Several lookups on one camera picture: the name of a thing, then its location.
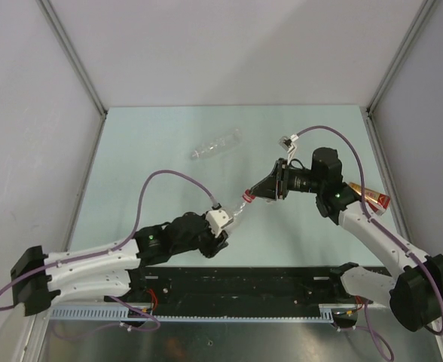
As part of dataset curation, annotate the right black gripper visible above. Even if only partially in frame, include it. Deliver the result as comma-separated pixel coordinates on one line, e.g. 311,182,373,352
248,158,323,201

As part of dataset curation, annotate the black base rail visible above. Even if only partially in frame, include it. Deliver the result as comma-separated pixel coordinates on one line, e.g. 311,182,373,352
120,263,369,317

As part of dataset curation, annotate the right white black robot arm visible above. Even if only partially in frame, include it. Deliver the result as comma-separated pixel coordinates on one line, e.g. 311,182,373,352
249,147,443,336

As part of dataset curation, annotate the purple cable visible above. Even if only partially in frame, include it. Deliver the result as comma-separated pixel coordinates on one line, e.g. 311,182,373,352
295,125,443,336
0,170,221,312

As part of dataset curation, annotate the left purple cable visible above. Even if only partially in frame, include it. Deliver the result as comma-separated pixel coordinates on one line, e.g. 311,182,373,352
0,170,221,312

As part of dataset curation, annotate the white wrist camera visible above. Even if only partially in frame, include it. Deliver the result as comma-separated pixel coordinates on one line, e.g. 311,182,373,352
279,134,298,163
205,204,234,237

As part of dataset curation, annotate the left aluminium frame post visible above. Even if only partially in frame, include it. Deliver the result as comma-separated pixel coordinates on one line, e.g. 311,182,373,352
36,0,108,116

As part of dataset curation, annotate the red bottle cap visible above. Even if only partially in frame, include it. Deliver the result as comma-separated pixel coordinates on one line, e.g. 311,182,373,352
243,190,255,204

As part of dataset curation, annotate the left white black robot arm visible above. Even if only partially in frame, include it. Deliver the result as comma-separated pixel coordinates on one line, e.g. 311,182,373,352
11,209,233,316

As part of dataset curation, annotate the yellow red tea bottle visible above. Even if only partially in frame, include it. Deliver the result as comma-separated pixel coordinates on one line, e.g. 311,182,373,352
349,183,390,216

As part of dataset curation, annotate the right aluminium frame post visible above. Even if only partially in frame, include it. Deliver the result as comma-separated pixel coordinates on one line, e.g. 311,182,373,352
366,0,439,114

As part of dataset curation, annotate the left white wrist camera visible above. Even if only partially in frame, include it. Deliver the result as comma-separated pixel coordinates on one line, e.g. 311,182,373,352
205,204,234,237

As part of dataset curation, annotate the grey slotted cable duct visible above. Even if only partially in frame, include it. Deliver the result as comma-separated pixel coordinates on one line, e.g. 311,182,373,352
49,303,347,324

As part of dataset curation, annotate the aluminium frame post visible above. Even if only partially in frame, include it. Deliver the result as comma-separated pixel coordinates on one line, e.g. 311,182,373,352
36,0,108,116
366,0,439,114

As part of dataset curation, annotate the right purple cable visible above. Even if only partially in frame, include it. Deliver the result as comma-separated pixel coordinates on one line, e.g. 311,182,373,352
295,125,443,336

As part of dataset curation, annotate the clear plastic water bottle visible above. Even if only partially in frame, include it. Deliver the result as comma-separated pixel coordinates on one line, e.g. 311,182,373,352
189,128,243,161

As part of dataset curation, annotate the red label plastic bottle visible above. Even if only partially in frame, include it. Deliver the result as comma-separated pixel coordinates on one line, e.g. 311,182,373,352
228,194,254,228

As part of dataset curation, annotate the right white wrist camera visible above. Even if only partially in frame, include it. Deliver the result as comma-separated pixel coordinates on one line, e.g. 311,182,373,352
279,134,298,163

